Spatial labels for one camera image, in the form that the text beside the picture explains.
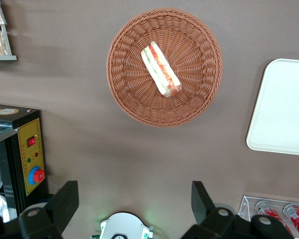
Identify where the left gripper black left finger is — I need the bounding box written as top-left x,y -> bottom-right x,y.
45,181 -> 80,235

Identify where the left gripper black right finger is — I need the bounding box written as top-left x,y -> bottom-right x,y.
191,181 -> 216,225

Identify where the layered sandwich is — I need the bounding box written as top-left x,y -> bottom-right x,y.
141,41 -> 182,99

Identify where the large brown wicker basket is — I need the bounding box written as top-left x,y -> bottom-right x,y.
106,7 -> 224,128

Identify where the beige plastic tray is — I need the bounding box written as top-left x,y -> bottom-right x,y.
246,58 -> 299,157

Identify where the tray of packaged snacks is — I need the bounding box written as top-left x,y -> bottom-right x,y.
0,0 -> 17,62

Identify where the clear acrylic bottle rack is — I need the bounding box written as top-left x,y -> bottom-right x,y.
238,195 -> 299,239

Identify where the black food warmer yellow panel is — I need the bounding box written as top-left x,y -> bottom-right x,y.
0,103 -> 48,221

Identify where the red soda bottle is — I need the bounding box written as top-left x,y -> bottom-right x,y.
283,203 -> 299,239
255,200 -> 294,237

